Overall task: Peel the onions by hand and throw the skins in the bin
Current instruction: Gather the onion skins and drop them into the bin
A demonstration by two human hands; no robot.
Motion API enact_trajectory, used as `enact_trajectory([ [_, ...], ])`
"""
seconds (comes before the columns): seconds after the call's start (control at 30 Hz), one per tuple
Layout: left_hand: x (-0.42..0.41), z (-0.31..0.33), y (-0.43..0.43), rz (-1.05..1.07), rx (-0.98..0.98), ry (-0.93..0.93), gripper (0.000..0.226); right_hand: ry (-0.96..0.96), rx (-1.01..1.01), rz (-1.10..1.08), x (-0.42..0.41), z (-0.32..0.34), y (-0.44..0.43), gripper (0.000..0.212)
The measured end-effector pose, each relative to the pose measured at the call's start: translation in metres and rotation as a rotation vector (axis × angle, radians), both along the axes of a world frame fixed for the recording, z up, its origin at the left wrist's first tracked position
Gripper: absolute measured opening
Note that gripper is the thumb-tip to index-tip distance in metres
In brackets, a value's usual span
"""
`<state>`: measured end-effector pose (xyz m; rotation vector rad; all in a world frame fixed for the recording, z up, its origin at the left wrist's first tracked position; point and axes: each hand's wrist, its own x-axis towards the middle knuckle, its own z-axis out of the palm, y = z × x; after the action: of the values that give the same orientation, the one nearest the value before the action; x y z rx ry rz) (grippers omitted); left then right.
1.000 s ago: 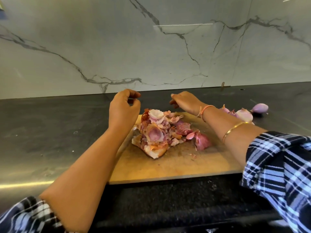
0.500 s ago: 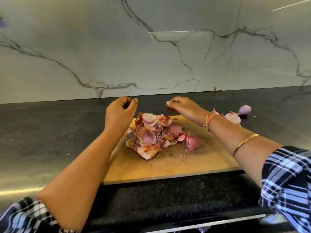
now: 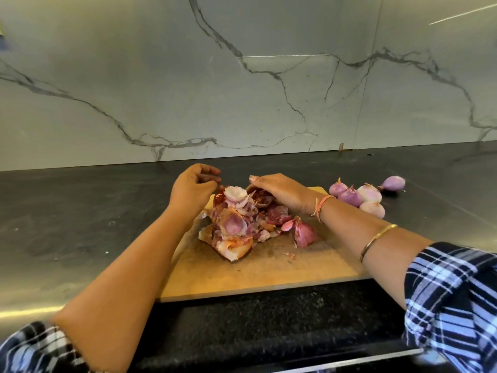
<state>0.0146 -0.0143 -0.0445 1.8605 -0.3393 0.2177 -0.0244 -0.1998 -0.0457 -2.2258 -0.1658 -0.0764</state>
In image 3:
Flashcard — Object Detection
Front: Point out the brownish red onion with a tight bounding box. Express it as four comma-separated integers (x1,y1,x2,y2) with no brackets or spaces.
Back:
357,183,384,204

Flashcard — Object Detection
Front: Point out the pile of onion peels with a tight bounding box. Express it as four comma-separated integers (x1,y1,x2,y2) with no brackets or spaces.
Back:
198,184,320,263

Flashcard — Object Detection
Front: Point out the wooden cutting board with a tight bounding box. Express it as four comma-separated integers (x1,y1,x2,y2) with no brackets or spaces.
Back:
159,186,372,303

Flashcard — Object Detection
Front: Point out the red onion with pale patch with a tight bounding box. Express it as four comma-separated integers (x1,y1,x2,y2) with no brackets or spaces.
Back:
379,175,407,193

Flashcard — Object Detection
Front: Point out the metal counter edge strip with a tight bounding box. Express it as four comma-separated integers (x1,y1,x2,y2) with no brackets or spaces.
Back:
272,348,459,373

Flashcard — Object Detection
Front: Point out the person's right forearm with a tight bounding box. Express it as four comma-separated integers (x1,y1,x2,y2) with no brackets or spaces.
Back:
311,198,434,308

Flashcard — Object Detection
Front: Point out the person's left forearm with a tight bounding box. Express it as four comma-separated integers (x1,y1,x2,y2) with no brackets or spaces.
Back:
50,209,204,373

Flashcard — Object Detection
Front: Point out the black white plaid sleeve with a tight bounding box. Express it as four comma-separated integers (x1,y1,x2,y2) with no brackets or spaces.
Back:
0,321,90,373

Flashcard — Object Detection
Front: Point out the person's right hand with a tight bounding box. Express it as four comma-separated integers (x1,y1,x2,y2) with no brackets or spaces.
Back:
247,174,315,216

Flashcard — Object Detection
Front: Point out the orange thread bracelet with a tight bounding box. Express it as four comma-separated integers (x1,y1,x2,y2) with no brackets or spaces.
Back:
311,194,337,224

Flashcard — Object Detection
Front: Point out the small red onion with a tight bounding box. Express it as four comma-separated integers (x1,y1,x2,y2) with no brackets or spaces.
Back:
328,178,349,198

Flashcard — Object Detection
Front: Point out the person's left hand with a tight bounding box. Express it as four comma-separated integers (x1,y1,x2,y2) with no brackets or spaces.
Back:
168,163,222,222

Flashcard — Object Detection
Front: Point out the gold bangle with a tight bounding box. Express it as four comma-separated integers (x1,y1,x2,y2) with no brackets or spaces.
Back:
359,223,399,263

